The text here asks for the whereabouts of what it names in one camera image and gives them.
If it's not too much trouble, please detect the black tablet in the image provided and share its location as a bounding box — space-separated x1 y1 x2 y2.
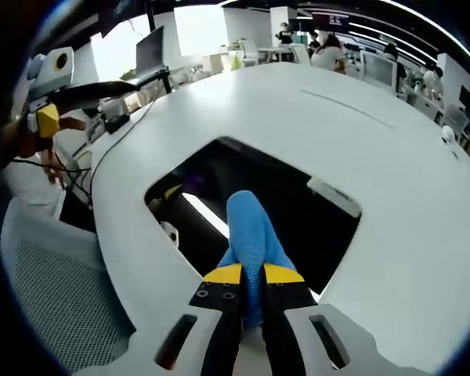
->
143 136 363 295

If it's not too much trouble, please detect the blue cleaning cloth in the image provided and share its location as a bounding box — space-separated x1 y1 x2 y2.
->
218 190 298 338

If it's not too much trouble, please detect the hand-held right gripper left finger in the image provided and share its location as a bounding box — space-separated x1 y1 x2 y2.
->
101 262 244 376

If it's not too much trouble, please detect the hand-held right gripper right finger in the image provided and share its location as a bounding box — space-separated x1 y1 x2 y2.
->
262 262 416 376

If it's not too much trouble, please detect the white mesh office chair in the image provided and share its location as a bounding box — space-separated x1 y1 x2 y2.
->
0 193 139 374

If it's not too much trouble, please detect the purple wall screen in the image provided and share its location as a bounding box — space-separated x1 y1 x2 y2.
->
312 13 350 29

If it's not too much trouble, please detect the black power adapter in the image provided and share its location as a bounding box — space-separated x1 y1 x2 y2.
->
103 114 131 135

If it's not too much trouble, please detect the person's left hand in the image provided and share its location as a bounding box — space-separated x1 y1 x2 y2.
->
2 115 88 186

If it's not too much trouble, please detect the black table cable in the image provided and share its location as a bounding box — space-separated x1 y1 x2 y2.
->
89 97 158 186

